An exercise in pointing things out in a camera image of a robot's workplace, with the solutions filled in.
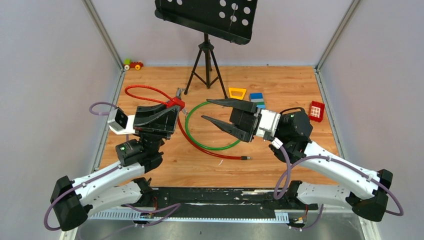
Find red padlock with thin cable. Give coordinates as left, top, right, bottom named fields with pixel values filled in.
left=124, top=84, right=186, bottom=110

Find green cable lock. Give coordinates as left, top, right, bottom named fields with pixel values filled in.
left=184, top=101, right=241, bottom=151

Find small key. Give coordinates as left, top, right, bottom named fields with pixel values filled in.
left=181, top=108, right=189, bottom=115

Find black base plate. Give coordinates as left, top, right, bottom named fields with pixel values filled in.
left=132, top=187, right=319, bottom=219

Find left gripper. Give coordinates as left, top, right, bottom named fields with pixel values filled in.
left=133, top=98, right=181, bottom=155

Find yellow triangular plastic piece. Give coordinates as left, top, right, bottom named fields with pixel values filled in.
left=228, top=87, right=247, bottom=100

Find red window block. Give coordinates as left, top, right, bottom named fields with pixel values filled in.
left=308, top=100, right=326, bottom=123

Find toy car red green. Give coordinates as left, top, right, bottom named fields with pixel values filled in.
left=123, top=58, right=144, bottom=71

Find blue green stacked blocks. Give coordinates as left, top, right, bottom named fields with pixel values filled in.
left=249, top=92, right=266, bottom=109

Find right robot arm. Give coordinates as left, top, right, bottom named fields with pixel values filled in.
left=207, top=98, right=394, bottom=222

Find thick red cable lock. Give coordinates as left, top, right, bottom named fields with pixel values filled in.
left=174, top=87, right=253, bottom=161

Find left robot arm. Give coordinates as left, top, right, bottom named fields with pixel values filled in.
left=43, top=99, right=185, bottom=232

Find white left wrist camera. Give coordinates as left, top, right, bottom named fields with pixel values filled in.
left=107, top=107, right=136, bottom=135

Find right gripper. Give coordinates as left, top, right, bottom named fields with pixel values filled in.
left=200, top=99, right=266, bottom=142

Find black music stand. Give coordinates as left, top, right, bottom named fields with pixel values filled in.
left=154, top=0, right=258, bottom=94

